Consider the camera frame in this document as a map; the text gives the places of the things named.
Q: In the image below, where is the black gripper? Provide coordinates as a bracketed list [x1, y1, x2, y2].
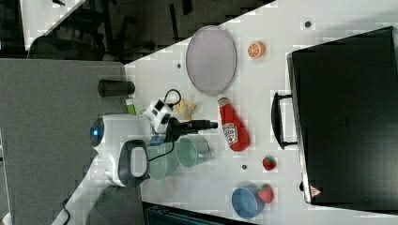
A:
[169, 117, 218, 141]

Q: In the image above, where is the red ketchup bottle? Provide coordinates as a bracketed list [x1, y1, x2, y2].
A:
[218, 97, 250, 152]

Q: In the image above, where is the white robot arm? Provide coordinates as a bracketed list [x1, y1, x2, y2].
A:
[52, 114, 218, 225]

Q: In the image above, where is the green strainer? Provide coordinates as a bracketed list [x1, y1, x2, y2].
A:
[147, 142, 178, 180]

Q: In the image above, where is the yellow banana peel toy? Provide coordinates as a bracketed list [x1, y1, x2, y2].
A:
[174, 99, 196, 121]

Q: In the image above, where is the green mug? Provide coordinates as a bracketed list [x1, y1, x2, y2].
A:
[176, 135, 211, 168]

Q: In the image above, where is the grey round plate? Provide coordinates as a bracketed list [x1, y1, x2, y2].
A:
[186, 25, 237, 97]

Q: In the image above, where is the green white bottle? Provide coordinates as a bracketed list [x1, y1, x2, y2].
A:
[126, 98, 136, 115]

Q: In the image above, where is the small red strawberry toy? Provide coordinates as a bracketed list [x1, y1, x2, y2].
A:
[262, 156, 277, 171]

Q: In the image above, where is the blue bowl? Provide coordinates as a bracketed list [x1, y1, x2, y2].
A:
[231, 186, 265, 219]

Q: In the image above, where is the orange slice toy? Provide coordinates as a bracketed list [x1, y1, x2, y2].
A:
[248, 41, 266, 59]

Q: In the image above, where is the black cylinder cup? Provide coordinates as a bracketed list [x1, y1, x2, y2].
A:
[98, 80, 135, 98]

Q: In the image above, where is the large red strawberry toy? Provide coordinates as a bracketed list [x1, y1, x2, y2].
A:
[257, 184, 274, 203]

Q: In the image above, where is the black toaster oven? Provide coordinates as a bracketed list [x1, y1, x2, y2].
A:
[286, 26, 398, 215]

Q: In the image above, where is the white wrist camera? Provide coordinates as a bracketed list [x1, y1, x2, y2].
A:
[143, 99, 172, 133]

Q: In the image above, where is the black camera cable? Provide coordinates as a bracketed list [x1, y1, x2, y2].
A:
[147, 88, 183, 162]

